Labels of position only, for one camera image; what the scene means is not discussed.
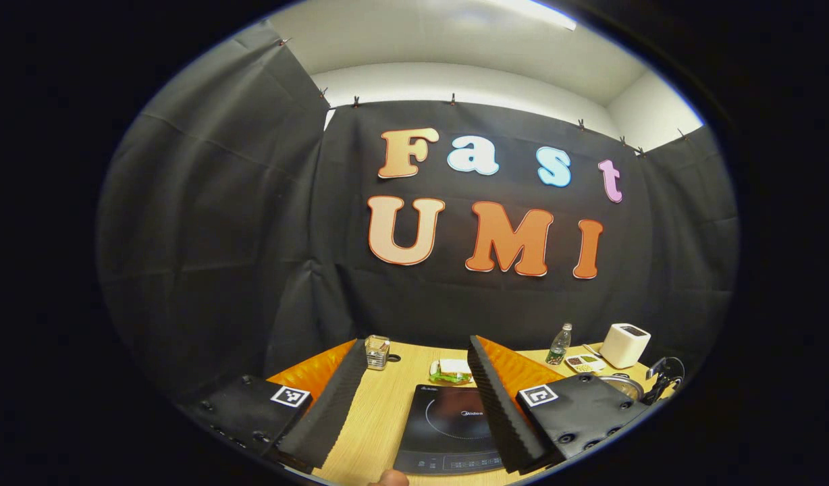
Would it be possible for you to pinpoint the metal wire utensil holder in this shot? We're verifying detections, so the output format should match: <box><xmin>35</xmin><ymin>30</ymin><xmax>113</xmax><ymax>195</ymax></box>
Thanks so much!
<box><xmin>365</xmin><ymin>335</ymin><xmax>391</xmax><ymax>371</ymax></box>

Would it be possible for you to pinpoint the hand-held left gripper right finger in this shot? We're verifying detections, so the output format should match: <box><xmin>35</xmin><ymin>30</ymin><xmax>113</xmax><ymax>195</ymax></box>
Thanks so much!
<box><xmin>467</xmin><ymin>334</ymin><xmax>651</xmax><ymax>475</ymax></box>

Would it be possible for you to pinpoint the black backdrop cloth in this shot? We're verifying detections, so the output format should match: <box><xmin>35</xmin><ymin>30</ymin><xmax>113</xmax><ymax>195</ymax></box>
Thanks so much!
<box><xmin>96</xmin><ymin>20</ymin><xmax>739</xmax><ymax>406</ymax></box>

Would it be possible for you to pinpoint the black induction cooktop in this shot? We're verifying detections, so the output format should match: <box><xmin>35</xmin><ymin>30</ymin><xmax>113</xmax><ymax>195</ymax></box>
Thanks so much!
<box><xmin>393</xmin><ymin>383</ymin><xmax>506</xmax><ymax>475</ymax></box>

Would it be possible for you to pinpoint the clear plastic water bottle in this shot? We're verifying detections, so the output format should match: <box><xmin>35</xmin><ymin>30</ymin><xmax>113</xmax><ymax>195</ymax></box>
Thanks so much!
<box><xmin>546</xmin><ymin>323</ymin><xmax>572</xmax><ymax>366</ymax></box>

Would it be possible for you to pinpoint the small white plate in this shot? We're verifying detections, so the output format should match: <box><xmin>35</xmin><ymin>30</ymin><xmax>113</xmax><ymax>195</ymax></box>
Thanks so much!
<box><xmin>429</xmin><ymin>360</ymin><xmax>474</xmax><ymax>385</ymax></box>

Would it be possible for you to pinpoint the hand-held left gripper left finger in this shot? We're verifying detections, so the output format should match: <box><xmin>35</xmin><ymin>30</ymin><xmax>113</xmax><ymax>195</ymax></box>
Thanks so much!
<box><xmin>185</xmin><ymin>337</ymin><xmax>369</xmax><ymax>475</ymax></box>

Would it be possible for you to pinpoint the white toaster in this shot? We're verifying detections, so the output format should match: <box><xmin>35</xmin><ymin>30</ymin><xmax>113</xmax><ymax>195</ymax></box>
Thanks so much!
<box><xmin>599</xmin><ymin>323</ymin><xmax>651</xmax><ymax>369</ymax></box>

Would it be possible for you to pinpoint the steel pot with black handles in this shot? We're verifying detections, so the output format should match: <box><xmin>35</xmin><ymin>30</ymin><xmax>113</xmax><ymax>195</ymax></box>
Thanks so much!
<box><xmin>600</xmin><ymin>373</ymin><xmax>645</xmax><ymax>403</ymax></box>

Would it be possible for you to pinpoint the white divided dish of beans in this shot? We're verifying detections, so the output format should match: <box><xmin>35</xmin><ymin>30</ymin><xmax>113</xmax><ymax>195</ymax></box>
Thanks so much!
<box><xmin>564</xmin><ymin>353</ymin><xmax>607</xmax><ymax>373</ymax></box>

